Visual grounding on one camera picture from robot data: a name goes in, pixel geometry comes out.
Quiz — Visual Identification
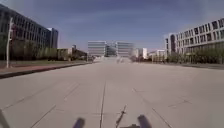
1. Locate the glass twin-block building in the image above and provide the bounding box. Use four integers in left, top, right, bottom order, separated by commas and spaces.
87, 40, 136, 58

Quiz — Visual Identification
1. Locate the grey concrete slab plaza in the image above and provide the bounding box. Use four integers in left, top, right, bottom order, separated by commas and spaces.
0, 56, 224, 128

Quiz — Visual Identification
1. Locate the white building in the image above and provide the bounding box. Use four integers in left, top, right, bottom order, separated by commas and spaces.
133, 47, 149, 60

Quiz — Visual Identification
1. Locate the low brown building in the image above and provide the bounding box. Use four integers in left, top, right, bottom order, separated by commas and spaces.
57, 44, 88, 62

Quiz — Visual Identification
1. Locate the robot's own part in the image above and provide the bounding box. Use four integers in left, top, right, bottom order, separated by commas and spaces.
119, 114, 153, 128
72, 117, 86, 128

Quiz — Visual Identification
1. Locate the dark kerb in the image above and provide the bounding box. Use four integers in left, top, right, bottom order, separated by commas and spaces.
0, 62, 92, 80

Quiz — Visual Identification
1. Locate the row of trees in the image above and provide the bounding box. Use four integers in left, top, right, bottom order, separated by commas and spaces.
0, 35, 73, 62
131, 44, 224, 65

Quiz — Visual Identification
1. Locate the reddish brick strip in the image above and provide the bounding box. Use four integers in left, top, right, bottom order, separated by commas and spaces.
0, 61, 88, 75

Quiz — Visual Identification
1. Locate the pale grid-window building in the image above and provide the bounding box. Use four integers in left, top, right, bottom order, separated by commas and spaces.
163, 17, 224, 56

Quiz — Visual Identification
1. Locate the long dark glass building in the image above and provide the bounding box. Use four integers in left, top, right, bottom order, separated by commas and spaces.
0, 3, 59, 49

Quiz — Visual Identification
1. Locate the white pole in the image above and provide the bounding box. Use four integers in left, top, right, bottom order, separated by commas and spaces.
5, 17, 15, 69

